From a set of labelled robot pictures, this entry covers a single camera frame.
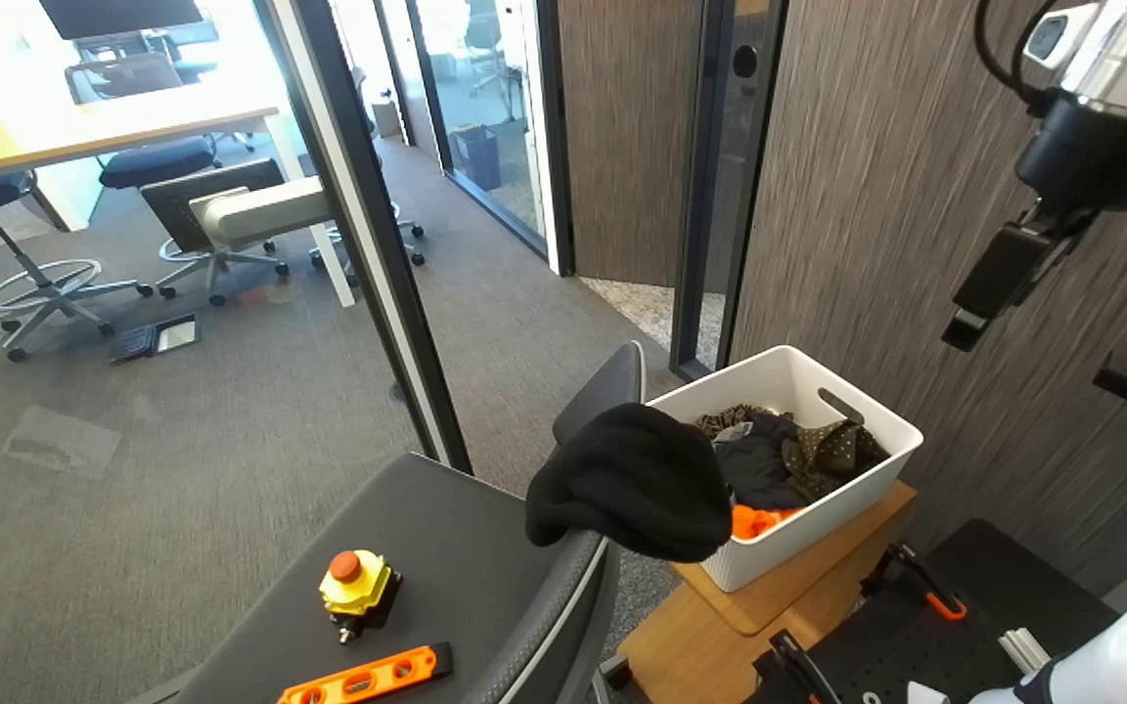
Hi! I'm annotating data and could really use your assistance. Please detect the orange item in container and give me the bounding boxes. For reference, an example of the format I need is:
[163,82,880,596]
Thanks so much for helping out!
[729,501,806,548]

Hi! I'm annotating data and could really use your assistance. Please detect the leopard print cloth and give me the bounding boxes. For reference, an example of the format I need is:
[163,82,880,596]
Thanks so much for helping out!
[691,403,895,505]

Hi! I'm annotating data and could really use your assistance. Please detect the dark office swivel chair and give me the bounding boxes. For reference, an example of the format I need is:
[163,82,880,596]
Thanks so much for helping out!
[63,56,299,313]

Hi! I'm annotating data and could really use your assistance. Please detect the dark waste bin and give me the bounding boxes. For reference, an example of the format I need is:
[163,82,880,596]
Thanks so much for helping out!
[462,122,513,197]

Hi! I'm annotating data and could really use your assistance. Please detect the dark grey cloth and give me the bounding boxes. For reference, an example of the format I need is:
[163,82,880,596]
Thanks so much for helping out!
[708,414,806,511]

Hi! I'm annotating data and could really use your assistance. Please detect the black clamp with orange handle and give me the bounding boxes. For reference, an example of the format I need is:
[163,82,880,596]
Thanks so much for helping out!
[856,540,973,631]

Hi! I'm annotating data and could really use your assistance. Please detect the office stool with foot ring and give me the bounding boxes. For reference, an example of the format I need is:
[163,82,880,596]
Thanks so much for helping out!
[0,72,162,363]

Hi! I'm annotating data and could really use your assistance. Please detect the black computer monitor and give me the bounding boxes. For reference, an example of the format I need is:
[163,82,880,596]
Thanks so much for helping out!
[36,0,210,45]

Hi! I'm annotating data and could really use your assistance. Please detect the grey cushioned armchair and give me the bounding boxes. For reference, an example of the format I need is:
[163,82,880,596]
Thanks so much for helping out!
[137,154,339,266]

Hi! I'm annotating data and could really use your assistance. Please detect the black glass partition post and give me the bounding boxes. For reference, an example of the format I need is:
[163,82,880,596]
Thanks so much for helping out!
[249,0,476,479]

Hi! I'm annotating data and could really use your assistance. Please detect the wooden stand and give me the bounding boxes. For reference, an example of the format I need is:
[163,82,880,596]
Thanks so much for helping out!
[612,479,922,704]

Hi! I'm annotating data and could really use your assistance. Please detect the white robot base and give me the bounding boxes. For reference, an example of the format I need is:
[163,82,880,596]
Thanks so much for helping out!
[966,561,1127,704]

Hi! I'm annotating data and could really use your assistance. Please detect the dark door frame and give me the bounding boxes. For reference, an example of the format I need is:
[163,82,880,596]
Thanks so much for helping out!
[666,0,792,382]

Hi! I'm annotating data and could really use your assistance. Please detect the black head sock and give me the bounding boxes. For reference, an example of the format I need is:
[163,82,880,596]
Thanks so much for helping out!
[519,401,741,569]

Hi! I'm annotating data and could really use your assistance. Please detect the orange spirit level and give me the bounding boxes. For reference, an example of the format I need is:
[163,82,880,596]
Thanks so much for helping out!
[275,637,453,704]

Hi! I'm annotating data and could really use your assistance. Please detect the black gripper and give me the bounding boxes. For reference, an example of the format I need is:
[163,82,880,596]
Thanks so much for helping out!
[938,200,1103,356]

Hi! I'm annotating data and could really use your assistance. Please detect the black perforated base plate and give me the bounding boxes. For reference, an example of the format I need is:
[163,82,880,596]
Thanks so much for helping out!
[746,518,1124,704]

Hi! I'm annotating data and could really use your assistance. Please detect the floor outlet plate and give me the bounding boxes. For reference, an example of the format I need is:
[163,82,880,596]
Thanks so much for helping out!
[111,313,203,368]

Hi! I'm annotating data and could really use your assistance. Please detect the wooden top office desk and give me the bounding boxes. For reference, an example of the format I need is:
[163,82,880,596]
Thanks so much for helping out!
[0,99,361,347]

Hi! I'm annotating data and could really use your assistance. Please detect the white plastic container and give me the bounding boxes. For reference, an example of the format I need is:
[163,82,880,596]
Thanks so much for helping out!
[647,339,931,597]

